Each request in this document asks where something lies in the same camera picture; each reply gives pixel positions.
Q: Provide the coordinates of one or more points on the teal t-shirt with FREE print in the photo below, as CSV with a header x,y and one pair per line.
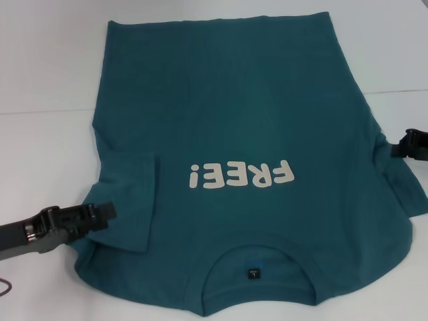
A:
x,y
217,100

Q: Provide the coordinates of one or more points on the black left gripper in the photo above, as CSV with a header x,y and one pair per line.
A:
x,y
33,234

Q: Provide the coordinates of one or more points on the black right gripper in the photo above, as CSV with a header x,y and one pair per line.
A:
x,y
419,143

